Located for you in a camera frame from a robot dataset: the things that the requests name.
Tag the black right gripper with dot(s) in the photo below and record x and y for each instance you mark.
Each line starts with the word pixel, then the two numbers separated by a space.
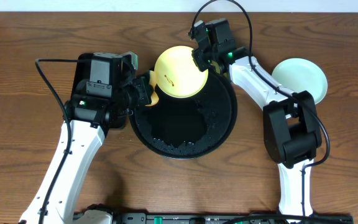
pixel 196 56

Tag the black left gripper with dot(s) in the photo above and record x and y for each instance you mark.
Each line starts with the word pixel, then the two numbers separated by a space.
pixel 143 90

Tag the green and yellow sponge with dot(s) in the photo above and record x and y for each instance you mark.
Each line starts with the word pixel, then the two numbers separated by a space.
pixel 153 83

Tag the yellow plate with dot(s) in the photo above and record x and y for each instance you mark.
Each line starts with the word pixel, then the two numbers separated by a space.
pixel 177 74

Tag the mint plate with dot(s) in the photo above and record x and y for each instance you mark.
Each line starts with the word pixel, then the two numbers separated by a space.
pixel 300 74

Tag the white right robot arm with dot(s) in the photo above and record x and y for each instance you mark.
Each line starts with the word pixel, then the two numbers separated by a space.
pixel 292 130

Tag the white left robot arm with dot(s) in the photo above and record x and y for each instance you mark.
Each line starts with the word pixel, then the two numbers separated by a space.
pixel 57 196

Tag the black rectangular tray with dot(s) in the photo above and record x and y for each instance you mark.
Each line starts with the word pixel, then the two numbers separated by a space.
pixel 98 95

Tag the black round tray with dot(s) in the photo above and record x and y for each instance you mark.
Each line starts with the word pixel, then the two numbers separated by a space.
pixel 187 128

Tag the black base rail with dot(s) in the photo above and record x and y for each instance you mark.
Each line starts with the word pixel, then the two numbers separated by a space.
pixel 216 218

